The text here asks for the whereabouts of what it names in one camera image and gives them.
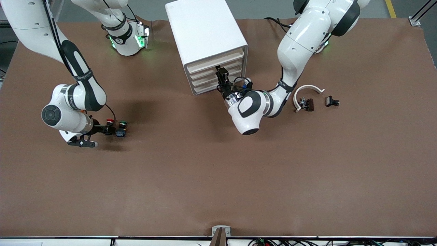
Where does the white plastic drawer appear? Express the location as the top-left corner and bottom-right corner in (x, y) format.
(192, 72), (245, 95)
(190, 64), (245, 87)
(186, 48), (245, 73)
(187, 56), (245, 80)

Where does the white drawer cabinet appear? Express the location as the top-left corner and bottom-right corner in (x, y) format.
(165, 0), (249, 96)

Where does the brown table mat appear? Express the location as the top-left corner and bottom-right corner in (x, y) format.
(0, 17), (437, 238)

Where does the dark brown block with clip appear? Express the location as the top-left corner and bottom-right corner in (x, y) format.
(299, 97), (315, 112)

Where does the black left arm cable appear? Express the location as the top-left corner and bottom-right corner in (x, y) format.
(233, 76), (284, 95)

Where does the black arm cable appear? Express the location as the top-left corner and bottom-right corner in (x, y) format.
(233, 76), (284, 95)
(42, 0), (117, 123)

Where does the black base cable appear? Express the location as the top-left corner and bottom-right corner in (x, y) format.
(264, 17), (291, 33)

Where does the white curved plastic bracket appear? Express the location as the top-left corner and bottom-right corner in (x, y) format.
(293, 84), (325, 113)

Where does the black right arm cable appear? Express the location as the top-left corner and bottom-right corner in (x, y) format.
(42, 0), (117, 123)

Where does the white table edge rail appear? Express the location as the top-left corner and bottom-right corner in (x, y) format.
(0, 235), (437, 246)

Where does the grey metal mount bracket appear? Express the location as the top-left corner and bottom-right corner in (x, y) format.
(211, 225), (232, 237)

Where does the bundle of coloured cables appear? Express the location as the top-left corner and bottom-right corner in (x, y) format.
(248, 237), (437, 246)

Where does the aluminium frame profile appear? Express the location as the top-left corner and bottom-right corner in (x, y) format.
(408, 0), (437, 27)

